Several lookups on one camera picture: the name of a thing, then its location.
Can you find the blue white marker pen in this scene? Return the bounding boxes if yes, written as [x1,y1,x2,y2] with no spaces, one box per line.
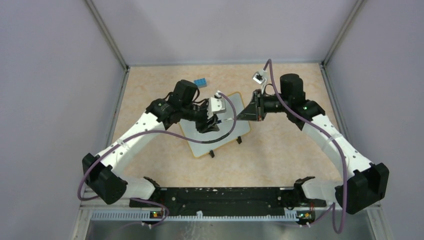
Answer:
[218,117,235,123]

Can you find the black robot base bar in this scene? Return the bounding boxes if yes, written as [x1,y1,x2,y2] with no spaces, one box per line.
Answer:
[149,182,327,217]

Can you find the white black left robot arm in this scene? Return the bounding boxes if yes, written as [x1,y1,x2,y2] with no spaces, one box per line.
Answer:
[77,79,227,205]

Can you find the blue lego brick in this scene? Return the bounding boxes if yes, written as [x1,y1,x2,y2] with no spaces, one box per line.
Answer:
[193,78,208,88]

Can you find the yellow-framed whiteboard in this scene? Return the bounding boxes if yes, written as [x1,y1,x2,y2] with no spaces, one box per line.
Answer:
[178,91,252,159]

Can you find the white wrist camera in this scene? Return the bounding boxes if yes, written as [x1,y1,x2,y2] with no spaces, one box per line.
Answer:
[252,69,268,94]
[207,90,227,117]

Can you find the white cable duct strip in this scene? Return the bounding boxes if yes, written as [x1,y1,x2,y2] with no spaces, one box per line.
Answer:
[90,210,299,222]

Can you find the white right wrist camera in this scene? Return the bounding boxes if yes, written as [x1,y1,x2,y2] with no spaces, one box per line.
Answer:
[252,69,268,94]

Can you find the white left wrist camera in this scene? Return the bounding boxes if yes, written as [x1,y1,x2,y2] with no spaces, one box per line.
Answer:
[207,90,227,117]

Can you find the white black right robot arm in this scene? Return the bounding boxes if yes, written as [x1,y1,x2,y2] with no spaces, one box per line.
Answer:
[236,71,390,215]

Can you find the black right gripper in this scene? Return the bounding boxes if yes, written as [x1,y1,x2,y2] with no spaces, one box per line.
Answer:
[237,89,290,122]

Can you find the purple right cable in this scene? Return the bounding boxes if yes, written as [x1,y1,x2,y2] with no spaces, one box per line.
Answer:
[264,58,349,235]

